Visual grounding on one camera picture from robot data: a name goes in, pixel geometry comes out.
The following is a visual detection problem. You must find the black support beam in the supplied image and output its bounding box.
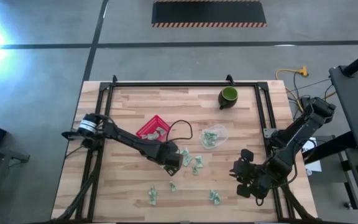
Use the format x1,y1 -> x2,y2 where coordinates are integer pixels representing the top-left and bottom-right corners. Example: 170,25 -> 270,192
303,130 -> 358,165

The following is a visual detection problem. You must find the red plastic mesh basket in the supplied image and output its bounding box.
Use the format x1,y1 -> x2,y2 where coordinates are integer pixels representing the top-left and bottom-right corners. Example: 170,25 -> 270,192
135,114 -> 171,142

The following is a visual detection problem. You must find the black hazard-striped floor mat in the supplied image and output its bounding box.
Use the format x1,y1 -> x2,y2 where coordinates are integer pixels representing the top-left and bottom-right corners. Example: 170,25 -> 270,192
151,0 -> 267,28

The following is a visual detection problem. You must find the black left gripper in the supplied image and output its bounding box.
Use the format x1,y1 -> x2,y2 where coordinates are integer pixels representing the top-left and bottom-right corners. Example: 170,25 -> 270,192
144,141 -> 185,177

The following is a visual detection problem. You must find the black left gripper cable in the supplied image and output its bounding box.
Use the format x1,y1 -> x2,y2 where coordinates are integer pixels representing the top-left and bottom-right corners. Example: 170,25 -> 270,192
165,119 -> 194,143

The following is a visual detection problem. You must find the white paper sheet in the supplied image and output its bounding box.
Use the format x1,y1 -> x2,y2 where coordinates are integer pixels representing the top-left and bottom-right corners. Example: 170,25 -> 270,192
300,136 -> 323,173

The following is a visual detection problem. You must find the grey metal stand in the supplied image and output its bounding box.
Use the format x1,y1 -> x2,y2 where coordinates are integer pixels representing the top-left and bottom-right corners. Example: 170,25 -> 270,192
0,141 -> 30,224

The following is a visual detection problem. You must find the clear plastic container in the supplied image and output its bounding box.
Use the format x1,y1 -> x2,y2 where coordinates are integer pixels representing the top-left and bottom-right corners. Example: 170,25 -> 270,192
198,124 -> 229,149

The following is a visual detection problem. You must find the yellow extension cord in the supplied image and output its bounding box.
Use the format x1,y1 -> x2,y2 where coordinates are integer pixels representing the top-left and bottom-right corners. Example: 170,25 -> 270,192
275,66 -> 310,113

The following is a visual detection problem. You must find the black aluminium table frame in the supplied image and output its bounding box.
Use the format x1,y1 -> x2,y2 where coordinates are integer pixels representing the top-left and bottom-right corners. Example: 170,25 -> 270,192
53,74 -> 315,223

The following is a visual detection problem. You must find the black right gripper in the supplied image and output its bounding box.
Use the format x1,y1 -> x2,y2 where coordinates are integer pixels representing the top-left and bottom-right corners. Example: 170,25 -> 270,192
229,149 -> 273,198

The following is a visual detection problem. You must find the green mug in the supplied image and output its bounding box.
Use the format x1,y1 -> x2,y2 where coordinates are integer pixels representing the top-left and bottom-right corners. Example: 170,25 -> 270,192
218,86 -> 239,110

